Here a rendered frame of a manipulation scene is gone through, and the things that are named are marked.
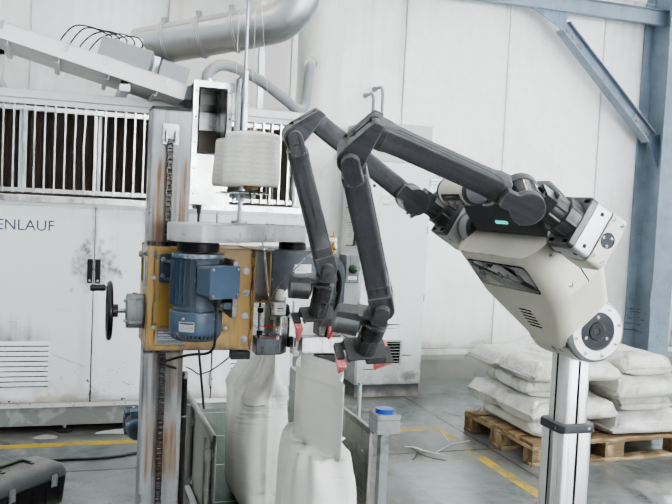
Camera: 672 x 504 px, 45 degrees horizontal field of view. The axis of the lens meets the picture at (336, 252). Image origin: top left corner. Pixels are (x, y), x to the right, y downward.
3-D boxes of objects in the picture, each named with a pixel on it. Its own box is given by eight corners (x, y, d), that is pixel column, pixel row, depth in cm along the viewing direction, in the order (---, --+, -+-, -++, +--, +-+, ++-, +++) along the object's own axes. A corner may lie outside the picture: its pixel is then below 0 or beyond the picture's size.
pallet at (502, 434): (690, 455, 518) (692, 433, 518) (531, 467, 476) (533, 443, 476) (606, 421, 595) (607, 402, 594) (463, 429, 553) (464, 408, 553)
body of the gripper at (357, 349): (341, 342, 198) (347, 324, 193) (379, 339, 201) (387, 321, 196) (347, 364, 194) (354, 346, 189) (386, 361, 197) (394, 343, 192)
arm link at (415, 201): (312, 99, 211) (307, 96, 220) (280, 140, 212) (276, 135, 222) (436, 199, 224) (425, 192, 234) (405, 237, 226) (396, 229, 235)
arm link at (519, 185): (563, 206, 169) (558, 195, 174) (528, 180, 166) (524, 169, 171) (533, 236, 173) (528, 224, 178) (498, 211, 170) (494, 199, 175)
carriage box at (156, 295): (252, 350, 249) (257, 249, 247) (141, 351, 238) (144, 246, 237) (237, 337, 272) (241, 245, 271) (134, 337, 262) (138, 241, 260)
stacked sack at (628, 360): (679, 378, 521) (680, 355, 520) (622, 379, 507) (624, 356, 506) (612, 358, 584) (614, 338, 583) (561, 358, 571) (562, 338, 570)
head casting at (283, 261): (342, 337, 259) (347, 245, 257) (268, 337, 251) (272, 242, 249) (315, 323, 287) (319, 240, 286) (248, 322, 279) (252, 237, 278)
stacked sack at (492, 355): (584, 371, 529) (585, 349, 529) (493, 372, 511) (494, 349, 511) (549, 359, 570) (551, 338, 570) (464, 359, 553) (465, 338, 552)
